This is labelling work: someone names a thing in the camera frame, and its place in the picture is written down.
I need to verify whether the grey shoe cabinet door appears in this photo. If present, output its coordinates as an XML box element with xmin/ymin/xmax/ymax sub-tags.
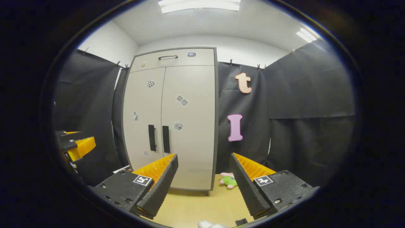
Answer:
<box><xmin>123</xmin><ymin>67</ymin><xmax>166</xmax><ymax>171</ymax></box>
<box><xmin>161</xmin><ymin>66</ymin><xmax>216</xmax><ymax>190</ymax></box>

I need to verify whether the green and pink plush toy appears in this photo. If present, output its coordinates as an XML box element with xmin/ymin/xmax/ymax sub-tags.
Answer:
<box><xmin>220</xmin><ymin>173</ymin><xmax>238</xmax><ymax>189</ymax></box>

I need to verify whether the grey double-door shoe cabinet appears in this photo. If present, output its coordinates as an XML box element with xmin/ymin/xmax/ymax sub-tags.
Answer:
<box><xmin>121</xmin><ymin>47</ymin><xmax>219</xmax><ymax>192</ymax></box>

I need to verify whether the black backdrop cloth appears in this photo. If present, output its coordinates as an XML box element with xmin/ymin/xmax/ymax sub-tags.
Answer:
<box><xmin>54</xmin><ymin>40</ymin><xmax>356</xmax><ymax>187</ymax></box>

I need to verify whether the large ceiling light panel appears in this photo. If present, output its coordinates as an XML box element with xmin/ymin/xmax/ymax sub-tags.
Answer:
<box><xmin>158</xmin><ymin>0</ymin><xmax>241</xmax><ymax>14</ymax></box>

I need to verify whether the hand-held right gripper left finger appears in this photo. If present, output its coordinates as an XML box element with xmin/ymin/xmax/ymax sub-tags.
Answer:
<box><xmin>89</xmin><ymin>154</ymin><xmax>178</xmax><ymax>219</ymax></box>

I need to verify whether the grey cabinet drawer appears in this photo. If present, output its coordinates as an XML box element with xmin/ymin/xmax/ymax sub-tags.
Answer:
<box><xmin>130</xmin><ymin>48</ymin><xmax>215</xmax><ymax>73</ymax></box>

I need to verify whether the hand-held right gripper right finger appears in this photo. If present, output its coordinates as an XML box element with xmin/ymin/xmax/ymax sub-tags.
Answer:
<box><xmin>229</xmin><ymin>153</ymin><xmax>320</xmax><ymax>220</ymax></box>

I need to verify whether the small ceiling light panel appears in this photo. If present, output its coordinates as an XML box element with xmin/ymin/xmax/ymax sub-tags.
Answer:
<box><xmin>296</xmin><ymin>28</ymin><xmax>317</xmax><ymax>43</ymax></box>

